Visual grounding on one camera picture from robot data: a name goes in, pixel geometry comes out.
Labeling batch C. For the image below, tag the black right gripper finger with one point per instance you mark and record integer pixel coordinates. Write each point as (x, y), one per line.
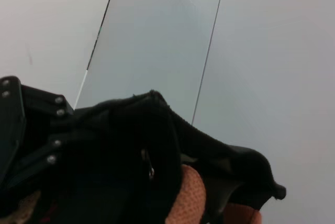
(31, 119)

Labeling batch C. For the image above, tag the small dark zipper pull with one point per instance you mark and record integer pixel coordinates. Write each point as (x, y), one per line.
(151, 173)

